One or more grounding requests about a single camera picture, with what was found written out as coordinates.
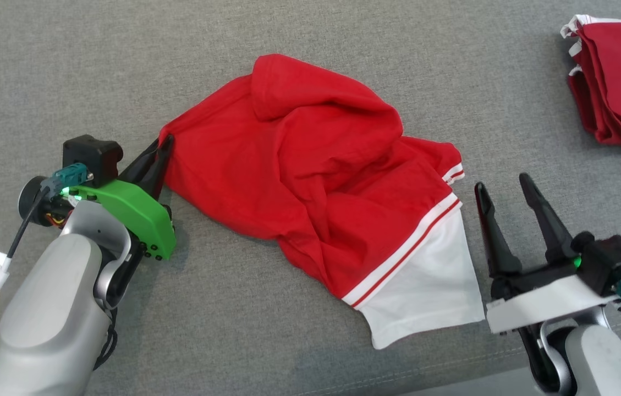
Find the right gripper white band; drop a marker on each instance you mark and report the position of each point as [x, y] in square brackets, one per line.
[547, 302]

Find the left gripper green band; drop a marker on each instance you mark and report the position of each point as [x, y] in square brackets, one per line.
[139, 220]

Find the red white Bulls jersey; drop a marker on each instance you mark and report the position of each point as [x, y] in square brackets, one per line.
[299, 165]

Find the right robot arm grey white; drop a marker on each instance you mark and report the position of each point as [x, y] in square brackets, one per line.
[602, 363]

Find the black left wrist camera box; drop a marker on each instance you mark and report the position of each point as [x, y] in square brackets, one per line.
[93, 157]

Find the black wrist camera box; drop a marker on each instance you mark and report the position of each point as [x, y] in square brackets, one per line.
[615, 264]
[93, 157]

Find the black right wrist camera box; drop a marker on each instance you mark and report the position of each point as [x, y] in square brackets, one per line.
[615, 264]

